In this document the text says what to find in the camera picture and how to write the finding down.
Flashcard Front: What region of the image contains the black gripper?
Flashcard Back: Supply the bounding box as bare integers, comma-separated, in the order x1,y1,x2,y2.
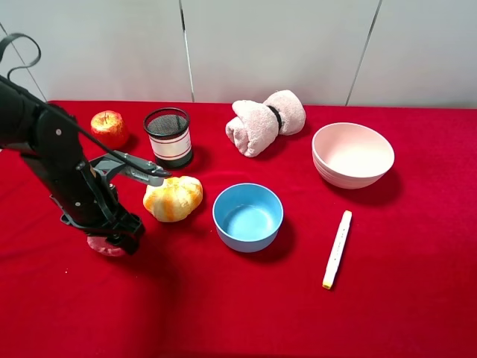
20,106,171,255

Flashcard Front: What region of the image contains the pink red peach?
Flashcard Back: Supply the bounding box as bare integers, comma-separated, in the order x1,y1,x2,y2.
86,236,125,257

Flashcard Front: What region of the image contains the pink bowl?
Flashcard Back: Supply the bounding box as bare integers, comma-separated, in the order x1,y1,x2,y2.
312,122,395,189

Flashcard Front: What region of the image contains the black mesh pen cup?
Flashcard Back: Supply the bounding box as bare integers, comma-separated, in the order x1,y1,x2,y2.
143,107,193,169

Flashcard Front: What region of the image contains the white yellow marker pen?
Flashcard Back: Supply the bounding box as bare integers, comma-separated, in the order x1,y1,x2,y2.
322,210,353,289

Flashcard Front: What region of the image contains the black cable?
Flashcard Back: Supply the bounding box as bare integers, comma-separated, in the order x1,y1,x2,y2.
0,33,130,162

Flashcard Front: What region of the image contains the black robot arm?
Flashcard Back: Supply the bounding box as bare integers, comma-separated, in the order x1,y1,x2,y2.
1,78,171,254

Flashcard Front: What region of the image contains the red tablecloth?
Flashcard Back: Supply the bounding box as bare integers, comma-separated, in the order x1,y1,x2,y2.
1,103,476,357

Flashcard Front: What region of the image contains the black band on towel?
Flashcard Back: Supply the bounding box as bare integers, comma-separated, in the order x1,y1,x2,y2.
268,105,282,131

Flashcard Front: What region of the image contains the orange white bread bun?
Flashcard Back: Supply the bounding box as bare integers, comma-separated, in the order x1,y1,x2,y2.
142,176,203,222

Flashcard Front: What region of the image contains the blue bowl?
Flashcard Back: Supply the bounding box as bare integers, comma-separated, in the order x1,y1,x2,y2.
212,183,284,253

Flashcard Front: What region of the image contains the rolled pink towel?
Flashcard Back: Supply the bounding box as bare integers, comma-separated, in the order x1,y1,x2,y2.
225,89,306,157

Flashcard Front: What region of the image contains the red yellow apple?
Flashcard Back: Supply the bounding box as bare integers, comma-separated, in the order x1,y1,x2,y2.
90,110,130,150

